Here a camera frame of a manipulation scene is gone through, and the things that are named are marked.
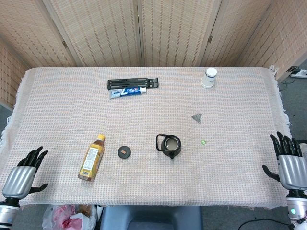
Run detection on white paper cup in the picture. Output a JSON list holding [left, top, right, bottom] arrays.
[[200, 67, 218, 89]]

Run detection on black teapot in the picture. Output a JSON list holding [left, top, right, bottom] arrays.
[[155, 133, 182, 160]]

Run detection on black cable by power strip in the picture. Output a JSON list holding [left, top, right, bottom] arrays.
[[279, 78, 293, 91]]

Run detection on blue-grey chair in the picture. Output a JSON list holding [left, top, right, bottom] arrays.
[[99, 205, 204, 230]]

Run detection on woven bamboo screen panel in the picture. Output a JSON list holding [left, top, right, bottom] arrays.
[[0, 38, 31, 111], [0, 0, 78, 68], [43, 0, 146, 68], [137, 0, 224, 68], [200, 0, 279, 68], [239, 0, 307, 81]]

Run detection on clear plastic bag pink contents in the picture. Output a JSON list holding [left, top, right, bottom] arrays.
[[42, 204, 98, 230]]

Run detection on pale woven tablecloth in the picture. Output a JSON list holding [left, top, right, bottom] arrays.
[[0, 64, 302, 209]]

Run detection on white power strip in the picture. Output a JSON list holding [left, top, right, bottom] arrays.
[[289, 66, 307, 79]]

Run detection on black and silver right hand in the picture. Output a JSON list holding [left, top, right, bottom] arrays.
[[262, 131, 307, 192]]

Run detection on black folding stand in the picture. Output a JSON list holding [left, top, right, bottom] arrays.
[[107, 77, 159, 90]]

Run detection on black teapot lid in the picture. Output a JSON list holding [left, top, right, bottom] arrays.
[[117, 145, 131, 159]]

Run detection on blue and white toothpaste tube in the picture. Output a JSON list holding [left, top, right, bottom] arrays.
[[109, 86, 147, 100]]

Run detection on thin black floor cable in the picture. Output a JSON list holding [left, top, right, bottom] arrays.
[[244, 216, 288, 226]]

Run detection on yellow-capped tea bottle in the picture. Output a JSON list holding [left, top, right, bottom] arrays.
[[78, 134, 106, 183]]

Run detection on black and silver left hand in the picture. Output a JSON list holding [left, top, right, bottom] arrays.
[[1, 146, 49, 199]]

